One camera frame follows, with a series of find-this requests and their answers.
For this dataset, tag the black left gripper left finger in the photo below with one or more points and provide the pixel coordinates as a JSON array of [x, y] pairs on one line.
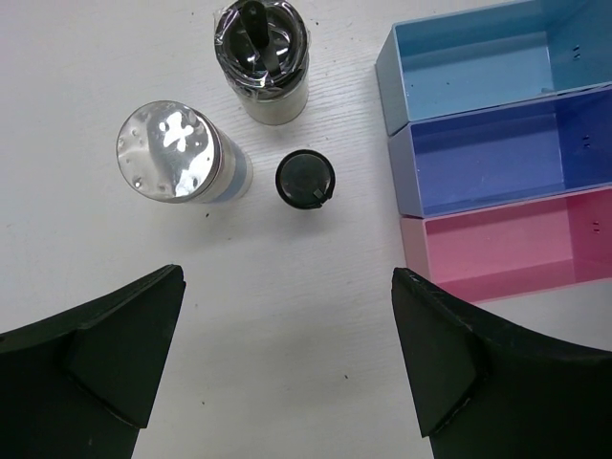
[[82, 383]]

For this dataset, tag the dark blue organizer box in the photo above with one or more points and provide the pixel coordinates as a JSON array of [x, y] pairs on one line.
[[506, 154]]

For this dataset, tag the light blue organizer box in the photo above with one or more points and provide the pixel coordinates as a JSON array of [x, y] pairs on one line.
[[470, 60]]

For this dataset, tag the pink organizer box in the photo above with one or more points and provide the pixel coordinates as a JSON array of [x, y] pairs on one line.
[[516, 249]]

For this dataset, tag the black-cap spice jar left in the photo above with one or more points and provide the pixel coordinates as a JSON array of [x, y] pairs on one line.
[[262, 48]]

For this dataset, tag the small black-lid pepper bottle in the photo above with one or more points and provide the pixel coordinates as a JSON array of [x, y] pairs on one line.
[[305, 179]]

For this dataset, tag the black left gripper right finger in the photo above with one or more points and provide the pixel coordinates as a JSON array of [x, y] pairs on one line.
[[484, 387]]

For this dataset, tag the silver-lid shaker bottle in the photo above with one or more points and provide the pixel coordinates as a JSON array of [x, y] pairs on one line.
[[171, 153]]

